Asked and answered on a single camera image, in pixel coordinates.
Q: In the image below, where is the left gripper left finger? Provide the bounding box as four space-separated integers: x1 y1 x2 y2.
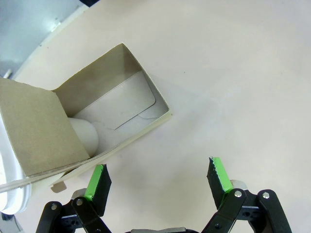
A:
36 164 112 233

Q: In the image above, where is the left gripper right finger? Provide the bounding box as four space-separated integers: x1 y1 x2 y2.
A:
201 156 292 233

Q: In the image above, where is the brown cardboard cup carrier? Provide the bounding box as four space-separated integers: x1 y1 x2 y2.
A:
0 43 173 194

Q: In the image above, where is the white paper cup with lid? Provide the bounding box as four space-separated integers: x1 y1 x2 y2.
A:
0 118 99 215

